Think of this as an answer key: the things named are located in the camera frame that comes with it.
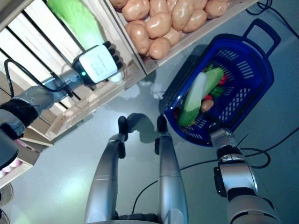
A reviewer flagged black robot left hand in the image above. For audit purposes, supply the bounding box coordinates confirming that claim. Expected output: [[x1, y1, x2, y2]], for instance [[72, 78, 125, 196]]
[[72, 41, 128, 86]]

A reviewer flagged napa cabbage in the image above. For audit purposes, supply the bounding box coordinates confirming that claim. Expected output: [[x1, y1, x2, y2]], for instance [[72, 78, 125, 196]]
[[203, 67, 225, 96], [46, 0, 124, 84], [177, 71, 208, 128]]

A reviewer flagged blue plastic shopping basket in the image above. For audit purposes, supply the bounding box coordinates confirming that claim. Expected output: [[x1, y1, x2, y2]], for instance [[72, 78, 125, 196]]
[[158, 18, 281, 147]]

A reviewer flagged woven wicker basket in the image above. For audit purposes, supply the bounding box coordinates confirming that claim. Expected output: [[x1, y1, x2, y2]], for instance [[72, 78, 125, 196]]
[[0, 182, 14, 207]]

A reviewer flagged tan potato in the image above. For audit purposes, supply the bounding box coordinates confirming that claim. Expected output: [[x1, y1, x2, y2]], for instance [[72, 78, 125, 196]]
[[182, 8, 208, 33], [145, 13, 172, 39], [121, 0, 150, 21], [201, 99, 214, 112], [163, 28, 183, 46], [129, 22, 150, 56], [171, 0, 194, 31], [149, 37, 171, 60], [205, 0, 229, 19]]

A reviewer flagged wooden slatted cabbage crate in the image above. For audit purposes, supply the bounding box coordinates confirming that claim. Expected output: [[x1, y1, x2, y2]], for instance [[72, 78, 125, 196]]
[[0, 0, 147, 142]]

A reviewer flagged wooden potato crate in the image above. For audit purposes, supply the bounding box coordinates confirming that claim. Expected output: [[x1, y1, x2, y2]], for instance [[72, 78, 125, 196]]
[[104, 0, 260, 75]]

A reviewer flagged green bell pepper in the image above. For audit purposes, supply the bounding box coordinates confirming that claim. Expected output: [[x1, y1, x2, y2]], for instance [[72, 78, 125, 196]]
[[209, 86, 224, 98]]

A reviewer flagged wooden onion crate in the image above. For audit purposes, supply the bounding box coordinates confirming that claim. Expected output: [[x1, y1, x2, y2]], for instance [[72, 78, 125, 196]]
[[0, 127, 44, 189]]

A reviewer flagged dark robot waist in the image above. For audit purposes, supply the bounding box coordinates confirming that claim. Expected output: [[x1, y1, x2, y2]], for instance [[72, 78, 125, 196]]
[[112, 212, 162, 224]]

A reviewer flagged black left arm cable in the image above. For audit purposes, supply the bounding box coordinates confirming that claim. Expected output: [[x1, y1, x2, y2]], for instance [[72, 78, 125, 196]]
[[4, 58, 73, 98]]

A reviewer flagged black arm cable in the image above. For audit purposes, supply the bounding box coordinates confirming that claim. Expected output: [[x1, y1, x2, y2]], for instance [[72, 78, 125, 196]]
[[238, 134, 271, 168], [4, 58, 73, 98]]

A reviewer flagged wooden display shelf frame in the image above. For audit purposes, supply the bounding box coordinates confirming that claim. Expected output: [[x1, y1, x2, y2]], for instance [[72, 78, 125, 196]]
[[14, 102, 71, 147]]

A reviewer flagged black floor cable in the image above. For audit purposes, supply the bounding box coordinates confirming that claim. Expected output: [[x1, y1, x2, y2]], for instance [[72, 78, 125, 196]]
[[133, 130, 299, 215]]

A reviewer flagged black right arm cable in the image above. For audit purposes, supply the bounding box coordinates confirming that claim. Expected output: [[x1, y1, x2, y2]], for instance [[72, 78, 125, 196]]
[[238, 134, 271, 168]]

